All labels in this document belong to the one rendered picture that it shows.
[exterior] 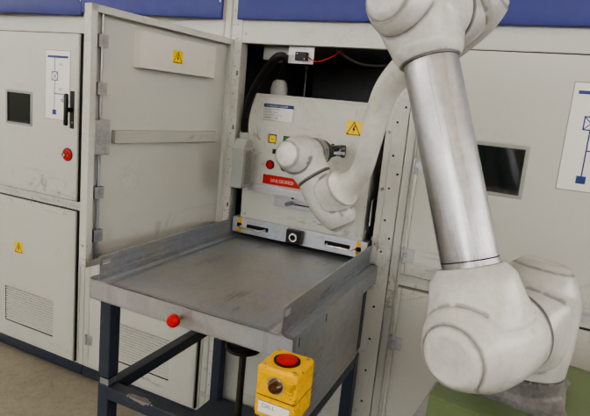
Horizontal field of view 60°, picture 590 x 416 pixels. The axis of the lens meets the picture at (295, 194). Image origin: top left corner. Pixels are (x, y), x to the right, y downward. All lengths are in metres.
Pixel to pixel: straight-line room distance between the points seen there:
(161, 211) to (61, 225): 0.88
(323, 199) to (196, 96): 0.72
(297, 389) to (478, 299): 0.35
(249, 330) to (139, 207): 0.68
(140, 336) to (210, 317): 1.15
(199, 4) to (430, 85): 1.28
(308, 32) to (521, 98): 0.73
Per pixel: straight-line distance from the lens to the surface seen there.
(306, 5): 1.85
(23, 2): 2.70
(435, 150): 0.92
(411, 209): 1.71
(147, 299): 1.40
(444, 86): 0.94
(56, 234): 2.64
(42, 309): 2.83
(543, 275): 1.06
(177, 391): 2.39
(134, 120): 1.68
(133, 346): 2.47
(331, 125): 1.79
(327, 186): 1.35
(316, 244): 1.84
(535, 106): 1.65
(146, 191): 1.75
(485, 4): 1.10
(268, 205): 1.91
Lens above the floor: 1.36
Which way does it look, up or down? 10 degrees down
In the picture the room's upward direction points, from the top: 6 degrees clockwise
